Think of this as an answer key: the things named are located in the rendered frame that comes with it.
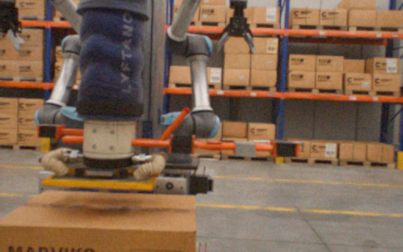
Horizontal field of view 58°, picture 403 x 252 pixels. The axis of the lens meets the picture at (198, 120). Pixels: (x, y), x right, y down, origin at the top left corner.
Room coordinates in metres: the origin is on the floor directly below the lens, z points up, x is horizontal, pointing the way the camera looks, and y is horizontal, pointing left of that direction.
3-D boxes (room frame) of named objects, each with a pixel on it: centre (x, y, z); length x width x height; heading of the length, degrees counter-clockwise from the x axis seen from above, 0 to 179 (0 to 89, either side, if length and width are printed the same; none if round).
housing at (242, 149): (1.24, -0.16, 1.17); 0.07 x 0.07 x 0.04; 1
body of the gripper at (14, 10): (1.54, 0.82, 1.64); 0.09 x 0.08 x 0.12; 166
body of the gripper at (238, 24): (1.47, -0.14, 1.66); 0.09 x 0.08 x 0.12; 178
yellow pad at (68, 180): (1.14, 0.30, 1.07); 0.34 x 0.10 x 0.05; 91
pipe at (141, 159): (1.24, 0.30, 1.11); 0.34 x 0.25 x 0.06; 91
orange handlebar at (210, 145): (1.36, 0.11, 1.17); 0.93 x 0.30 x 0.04; 91
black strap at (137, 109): (1.24, 0.30, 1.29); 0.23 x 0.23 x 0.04
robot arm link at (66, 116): (1.73, 0.60, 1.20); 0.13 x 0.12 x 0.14; 66
